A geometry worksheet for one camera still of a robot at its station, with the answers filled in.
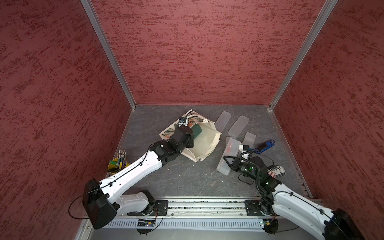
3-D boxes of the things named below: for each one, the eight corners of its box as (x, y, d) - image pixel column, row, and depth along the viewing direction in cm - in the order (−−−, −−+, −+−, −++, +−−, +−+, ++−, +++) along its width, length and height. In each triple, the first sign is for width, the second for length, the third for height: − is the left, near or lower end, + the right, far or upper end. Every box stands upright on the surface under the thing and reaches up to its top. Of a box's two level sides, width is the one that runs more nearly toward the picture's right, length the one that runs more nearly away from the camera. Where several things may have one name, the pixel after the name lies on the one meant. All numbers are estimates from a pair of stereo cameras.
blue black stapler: (257, 154, 96) (259, 151, 93) (253, 149, 99) (255, 146, 95) (274, 145, 101) (276, 142, 97) (269, 140, 103) (272, 137, 99)
